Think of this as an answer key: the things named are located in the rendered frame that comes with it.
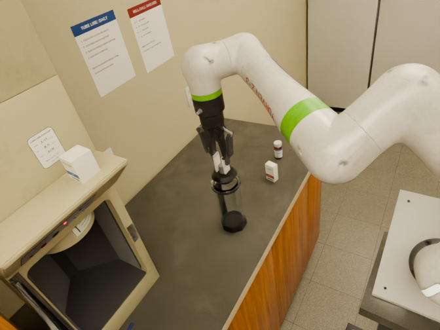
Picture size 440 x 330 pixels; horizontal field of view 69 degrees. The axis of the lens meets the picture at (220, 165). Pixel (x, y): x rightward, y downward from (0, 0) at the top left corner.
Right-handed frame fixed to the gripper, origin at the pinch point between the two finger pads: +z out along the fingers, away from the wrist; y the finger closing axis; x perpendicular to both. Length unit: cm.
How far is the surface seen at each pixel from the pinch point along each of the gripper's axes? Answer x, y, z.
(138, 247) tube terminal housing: -34.6, -12.6, 12.0
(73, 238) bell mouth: -48, -14, -8
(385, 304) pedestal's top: -9, 57, 32
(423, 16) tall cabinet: 248, 37, 24
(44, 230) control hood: -55, -1, -25
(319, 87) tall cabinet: 246, -46, 94
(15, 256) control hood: -62, -1, -25
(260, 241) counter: -3.5, 13.4, 31.4
